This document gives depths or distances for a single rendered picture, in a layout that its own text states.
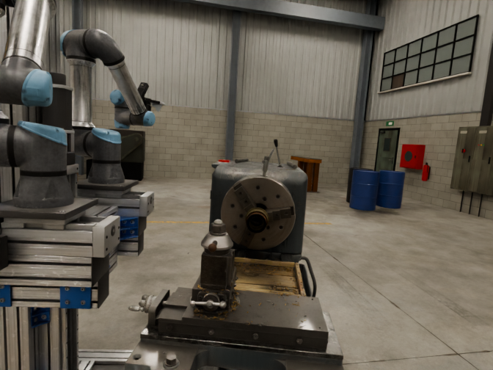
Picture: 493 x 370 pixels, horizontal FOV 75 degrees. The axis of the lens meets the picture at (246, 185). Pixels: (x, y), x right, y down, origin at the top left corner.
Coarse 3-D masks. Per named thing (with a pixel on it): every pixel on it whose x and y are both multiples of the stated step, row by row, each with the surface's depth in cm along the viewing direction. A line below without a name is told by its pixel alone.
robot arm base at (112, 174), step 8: (96, 160) 137; (120, 160) 144; (96, 168) 137; (104, 168) 137; (112, 168) 139; (120, 168) 143; (88, 176) 139; (96, 176) 136; (104, 176) 137; (112, 176) 139; (120, 176) 141
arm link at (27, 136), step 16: (16, 128) 87; (32, 128) 86; (48, 128) 88; (16, 144) 85; (32, 144) 87; (48, 144) 88; (64, 144) 92; (16, 160) 87; (32, 160) 87; (48, 160) 89; (64, 160) 93
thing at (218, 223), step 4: (216, 220) 78; (220, 220) 79; (212, 224) 78; (216, 224) 78; (220, 224) 78; (224, 224) 79; (212, 228) 78; (216, 228) 77; (220, 228) 77; (224, 228) 79; (212, 232) 78; (216, 232) 78; (220, 232) 78; (224, 232) 79
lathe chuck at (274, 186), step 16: (256, 176) 134; (256, 192) 134; (272, 192) 134; (288, 192) 133; (224, 208) 136; (240, 208) 135; (240, 224) 136; (272, 224) 135; (288, 224) 135; (240, 240) 137; (256, 240) 137; (272, 240) 136
